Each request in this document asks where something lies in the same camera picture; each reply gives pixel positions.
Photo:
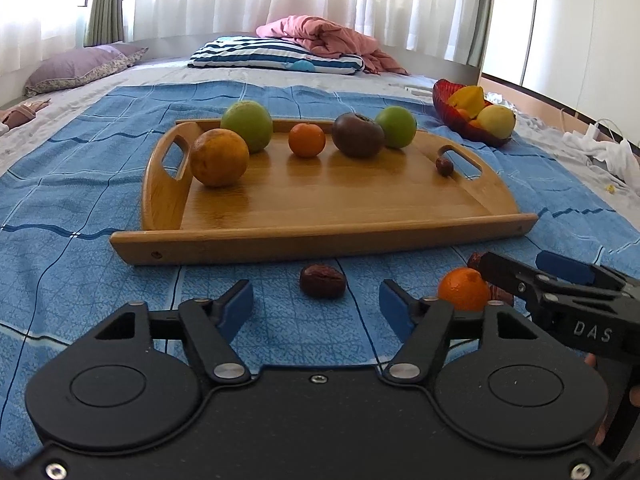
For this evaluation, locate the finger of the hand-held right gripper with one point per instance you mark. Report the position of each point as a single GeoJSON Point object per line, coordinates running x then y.
{"type": "Point", "coordinates": [505, 270]}
{"type": "Point", "coordinates": [565, 266]}

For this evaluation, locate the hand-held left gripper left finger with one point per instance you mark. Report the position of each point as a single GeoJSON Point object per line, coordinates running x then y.
{"type": "Point", "coordinates": [239, 310]}

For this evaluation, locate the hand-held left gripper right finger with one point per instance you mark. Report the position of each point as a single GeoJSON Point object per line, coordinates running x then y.
{"type": "Point", "coordinates": [394, 306]}

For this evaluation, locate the red date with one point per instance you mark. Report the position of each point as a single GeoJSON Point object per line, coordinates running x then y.
{"type": "Point", "coordinates": [322, 281]}
{"type": "Point", "coordinates": [473, 260]}
{"type": "Point", "coordinates": [501, 294]}
{"type": "Point", "coordinates": [444, 166]}

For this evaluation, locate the small tangerine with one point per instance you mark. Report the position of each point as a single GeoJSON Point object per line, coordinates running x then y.
{"type": "Point", "coordinates": [307, 140]}
{"type": "Point", "coordinates": [462, 290]}

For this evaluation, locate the large yellowish orange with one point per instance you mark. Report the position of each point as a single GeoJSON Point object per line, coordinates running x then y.
{"type": "Point", "coordinates": [219, 159]}

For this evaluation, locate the dark brown round fruit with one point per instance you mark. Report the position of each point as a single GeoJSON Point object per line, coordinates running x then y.
{"type": "Point", "coordinates": [357, 136]}

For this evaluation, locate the small green round fruit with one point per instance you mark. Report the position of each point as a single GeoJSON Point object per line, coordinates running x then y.
{"type": "Point", "coordinates": [397, 127]}

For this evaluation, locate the large green round fruit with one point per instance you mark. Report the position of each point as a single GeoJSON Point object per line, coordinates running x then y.
{"type": "Point", "coordinates": [247, 122]}

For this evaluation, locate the person's right hand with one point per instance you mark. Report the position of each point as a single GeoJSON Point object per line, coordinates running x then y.
{"type": "Point", "coordinates": [591, 361]}

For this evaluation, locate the bed with grey sheet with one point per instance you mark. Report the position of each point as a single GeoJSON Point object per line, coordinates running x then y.
{"type": "Point", "coordinates": [560, 175]}

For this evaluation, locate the white cloth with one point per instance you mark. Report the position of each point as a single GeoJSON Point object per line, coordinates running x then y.
{"type": "Point", "coordinates": [605, 157]}

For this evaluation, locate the yellow lemon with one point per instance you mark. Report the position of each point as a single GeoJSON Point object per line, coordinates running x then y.
{"type": "Point", "coordinates": [496, 121]}

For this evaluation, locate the tiny orange kumquat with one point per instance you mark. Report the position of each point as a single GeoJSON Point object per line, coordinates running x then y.
{"type": "Point", "coordinates": [462, 114]}
{"type": "Point", "coordinates": [474, 123]}

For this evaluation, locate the clear plastic wrap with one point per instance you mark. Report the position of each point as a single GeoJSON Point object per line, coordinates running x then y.
{"type": "Point", "coordinates": [502, 100]}

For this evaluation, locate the red glass bowl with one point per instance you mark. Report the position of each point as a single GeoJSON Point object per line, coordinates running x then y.
{"type": "Point", "coordinates": [447, 105]}

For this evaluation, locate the yellow starfruit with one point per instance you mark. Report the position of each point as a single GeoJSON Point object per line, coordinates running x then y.
{"type": "Point", "coordinates": [467, 96]}

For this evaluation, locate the blue checked blanket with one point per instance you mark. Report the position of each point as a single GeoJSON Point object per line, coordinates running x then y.
{"type": "Point", "coordinates": [75, 200]}

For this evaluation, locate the small white box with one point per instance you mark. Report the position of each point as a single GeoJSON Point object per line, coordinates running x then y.
{"type": "Point", "coordinates": [419, 91]}

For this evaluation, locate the white cabinet panel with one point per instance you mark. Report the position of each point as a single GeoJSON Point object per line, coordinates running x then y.
{"type": "Point", "coordinates": [575, 30]}

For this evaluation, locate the navy white striped pillow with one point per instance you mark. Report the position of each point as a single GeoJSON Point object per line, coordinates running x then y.
{"type": "Point", "coordinates": [260, 55]}

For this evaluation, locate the green curtain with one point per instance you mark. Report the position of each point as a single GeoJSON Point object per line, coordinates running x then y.
{"type": "Point", "coordinates": [484, 15]}
{"type": "Point", "coordinates": [106, 2]}

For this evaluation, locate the pink quilt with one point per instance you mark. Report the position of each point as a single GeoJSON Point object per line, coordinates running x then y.
{"type": "Point", "coordinates": [330, 37]}

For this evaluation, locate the purple pillow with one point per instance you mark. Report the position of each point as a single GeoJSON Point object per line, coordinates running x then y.
{"type": "Point", "coordinates": [80, 66]}

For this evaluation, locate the pink brown garment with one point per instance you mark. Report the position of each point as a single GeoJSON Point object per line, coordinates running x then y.
{"type": "Point", "coordinates": [20, 114]}

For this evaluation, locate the wooden bed frame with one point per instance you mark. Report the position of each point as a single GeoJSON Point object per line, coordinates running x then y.
{"type": "Point", "coordinates": [545, 102]}

